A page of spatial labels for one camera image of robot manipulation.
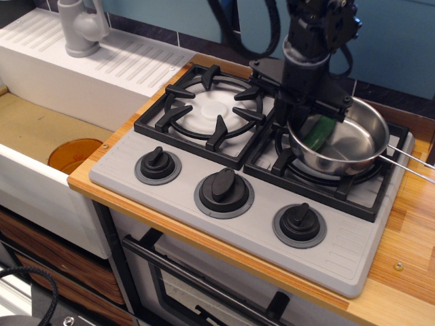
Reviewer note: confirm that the grey toy faucet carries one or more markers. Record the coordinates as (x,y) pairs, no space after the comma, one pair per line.
(82,31)

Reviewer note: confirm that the teal cabinet left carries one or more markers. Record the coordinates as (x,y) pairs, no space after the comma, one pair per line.
(195,18)

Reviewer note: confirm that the teal cabinet right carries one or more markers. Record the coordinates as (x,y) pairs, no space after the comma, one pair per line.
(395,46)

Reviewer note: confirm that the stainless steel pot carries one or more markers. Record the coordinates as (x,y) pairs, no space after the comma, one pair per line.
(354,145)

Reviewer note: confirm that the black oven door handle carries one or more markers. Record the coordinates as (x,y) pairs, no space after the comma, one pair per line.
(145,248)

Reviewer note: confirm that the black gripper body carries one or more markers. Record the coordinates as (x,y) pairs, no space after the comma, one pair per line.
(300,80)

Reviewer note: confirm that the black right burner grate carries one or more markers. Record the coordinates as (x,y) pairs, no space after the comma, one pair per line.
(366,195)

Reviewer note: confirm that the black left stove knob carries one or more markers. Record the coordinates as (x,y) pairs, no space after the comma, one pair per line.
(157,167)

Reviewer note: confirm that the black left burner grate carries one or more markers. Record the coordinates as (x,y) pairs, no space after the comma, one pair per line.
(210,114)

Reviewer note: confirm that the black burner grate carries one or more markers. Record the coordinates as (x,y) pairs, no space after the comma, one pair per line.
(210,114)
(366,195)

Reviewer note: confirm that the wood grain drawer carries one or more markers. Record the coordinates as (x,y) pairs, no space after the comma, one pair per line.
(83,279)

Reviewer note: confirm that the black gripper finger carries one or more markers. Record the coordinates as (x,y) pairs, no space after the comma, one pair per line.
(301,119)
(282,110)

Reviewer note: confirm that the grey toy stove top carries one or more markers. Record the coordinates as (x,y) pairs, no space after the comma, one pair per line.
(313,201)

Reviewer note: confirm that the orange plastic plate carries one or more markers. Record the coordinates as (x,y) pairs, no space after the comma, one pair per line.
(68,156)

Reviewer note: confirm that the black right stove knob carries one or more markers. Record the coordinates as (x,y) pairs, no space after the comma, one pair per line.
(299,226)

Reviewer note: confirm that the white toy sink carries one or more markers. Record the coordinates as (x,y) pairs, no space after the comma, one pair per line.
(49,98)

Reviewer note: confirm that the teal cabinet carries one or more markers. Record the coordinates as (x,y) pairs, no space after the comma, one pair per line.
(395,46)
(195,18)

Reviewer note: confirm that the green toy pickle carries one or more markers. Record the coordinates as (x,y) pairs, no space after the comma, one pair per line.
(319,133)

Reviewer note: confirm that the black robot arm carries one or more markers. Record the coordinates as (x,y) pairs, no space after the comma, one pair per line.
(317,27)

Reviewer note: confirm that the black stove knob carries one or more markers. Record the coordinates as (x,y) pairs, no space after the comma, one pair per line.
(157,167)
(299,226)
(224,195)

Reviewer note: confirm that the black middle stove knob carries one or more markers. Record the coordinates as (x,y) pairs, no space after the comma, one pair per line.
(224,195)

